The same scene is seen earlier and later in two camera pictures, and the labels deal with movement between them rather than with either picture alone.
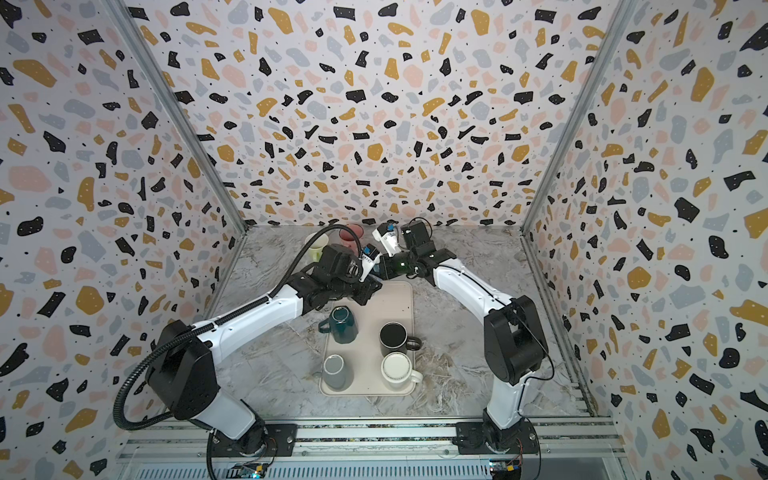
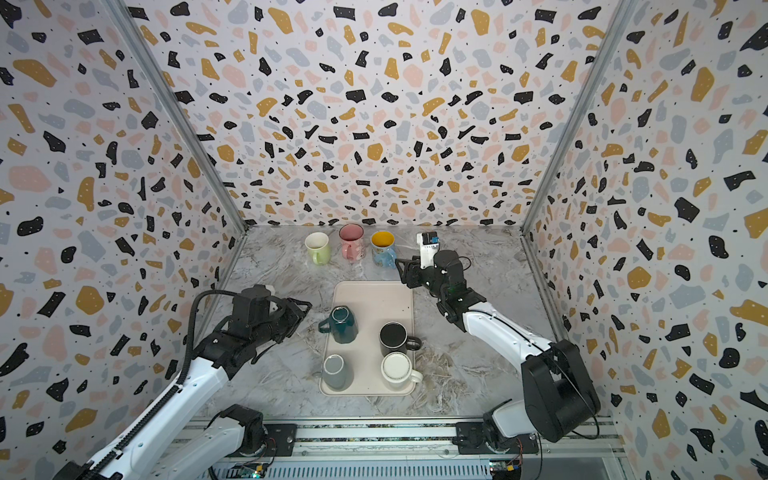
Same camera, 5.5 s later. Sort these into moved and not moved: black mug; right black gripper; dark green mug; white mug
Moved: right black gripper
Not moved: dark green mug; black mug; white mug
